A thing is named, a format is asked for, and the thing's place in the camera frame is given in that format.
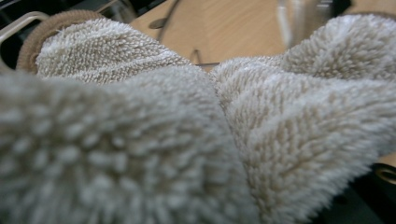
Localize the grey towel with brown trim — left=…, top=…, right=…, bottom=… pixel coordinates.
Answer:
left=0, top=8, right=396, bottom=224

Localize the clear acrylic divided organizer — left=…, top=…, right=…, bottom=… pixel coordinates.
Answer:
left=0, top=0, right=353, bottom=69

